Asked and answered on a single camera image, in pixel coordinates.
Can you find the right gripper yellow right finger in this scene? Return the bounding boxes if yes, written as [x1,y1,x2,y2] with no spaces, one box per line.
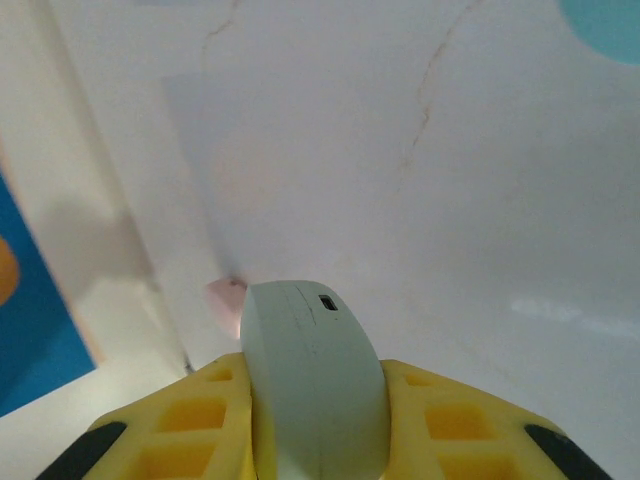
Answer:
[377,358,614,480]

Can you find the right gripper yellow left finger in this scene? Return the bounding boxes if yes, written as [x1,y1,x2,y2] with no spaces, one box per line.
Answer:
[34,352,261,480]

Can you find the pink earbud charging case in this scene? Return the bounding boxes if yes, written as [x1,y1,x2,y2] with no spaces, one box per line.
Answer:
[204,278,249,341]

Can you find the pale mint earbud charging case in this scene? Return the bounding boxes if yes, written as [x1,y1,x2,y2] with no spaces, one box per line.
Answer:
[241,279,392,480]

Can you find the blue earbud charging case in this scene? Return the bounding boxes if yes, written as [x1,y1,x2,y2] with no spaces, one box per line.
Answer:
[557,0,640,66]

